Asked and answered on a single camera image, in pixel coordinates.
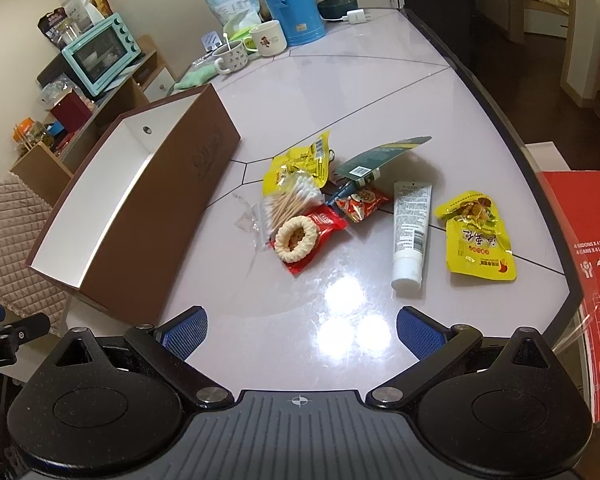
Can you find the cream mug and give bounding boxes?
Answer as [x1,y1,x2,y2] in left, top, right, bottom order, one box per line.
[243,20,287,57]

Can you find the brown cardboard box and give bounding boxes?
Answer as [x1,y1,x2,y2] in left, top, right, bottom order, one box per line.
[25,83,242,325]

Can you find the blue thermos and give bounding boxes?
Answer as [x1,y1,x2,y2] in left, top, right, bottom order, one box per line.
[248,0,327,47]

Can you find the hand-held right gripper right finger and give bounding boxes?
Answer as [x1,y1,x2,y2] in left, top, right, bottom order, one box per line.
[366,306,556,408]

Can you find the red carton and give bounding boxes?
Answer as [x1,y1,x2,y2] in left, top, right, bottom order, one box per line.
[536,170,600,428]

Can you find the wooden shelf cabinet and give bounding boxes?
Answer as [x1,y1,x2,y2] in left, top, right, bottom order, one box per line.
[10,35,176,196]

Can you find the beige quilted cover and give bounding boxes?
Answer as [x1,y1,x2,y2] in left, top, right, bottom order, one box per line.
[0,171,73,338]

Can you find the dark purple snack bag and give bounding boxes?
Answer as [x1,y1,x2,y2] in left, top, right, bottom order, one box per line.
[37,7,81,51]

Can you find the green cloth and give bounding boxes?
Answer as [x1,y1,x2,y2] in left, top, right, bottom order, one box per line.
[172,62,218,92]

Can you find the small red candy packet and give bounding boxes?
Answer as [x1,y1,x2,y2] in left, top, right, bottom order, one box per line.
[332,184,395,223]

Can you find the patterned mug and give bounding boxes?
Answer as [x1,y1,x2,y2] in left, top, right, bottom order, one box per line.
[211,40,249,75]

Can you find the green tissue pack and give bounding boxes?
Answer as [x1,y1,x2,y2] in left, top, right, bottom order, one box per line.
[223,10,263,43]

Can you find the dark red box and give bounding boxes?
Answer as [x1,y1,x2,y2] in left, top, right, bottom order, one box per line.
[50,92,93,133]

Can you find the ring biscuit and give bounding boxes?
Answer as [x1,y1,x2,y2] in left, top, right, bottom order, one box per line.
[274,215,321,265]

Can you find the clear cracker packet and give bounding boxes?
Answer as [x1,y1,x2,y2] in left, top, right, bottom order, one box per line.
[235,170,326,248]

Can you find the orange lid jar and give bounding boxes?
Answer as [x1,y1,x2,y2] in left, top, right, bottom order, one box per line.
[12,117,56,153]

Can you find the black white appliance box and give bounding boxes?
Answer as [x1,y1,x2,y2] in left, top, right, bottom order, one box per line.
[395,0,476,68]

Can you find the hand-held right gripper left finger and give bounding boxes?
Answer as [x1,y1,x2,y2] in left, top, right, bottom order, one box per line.
[52,306,232,408]

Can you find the green snack packet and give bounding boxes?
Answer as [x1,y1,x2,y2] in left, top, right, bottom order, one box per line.
[336,135,433,188]

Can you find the white tube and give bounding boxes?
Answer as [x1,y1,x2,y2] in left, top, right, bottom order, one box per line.
[391,181,433,292]

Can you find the teal toaster oven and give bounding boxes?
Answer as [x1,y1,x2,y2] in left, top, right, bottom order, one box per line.
[61,12,146,100]

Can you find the red snack packet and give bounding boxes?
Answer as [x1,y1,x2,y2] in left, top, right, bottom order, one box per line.
[280,205,350,276]

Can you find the yellow snack packet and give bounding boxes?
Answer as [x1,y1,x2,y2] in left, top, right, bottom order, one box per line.
[262,130,333,198]
[432,190,518,281]

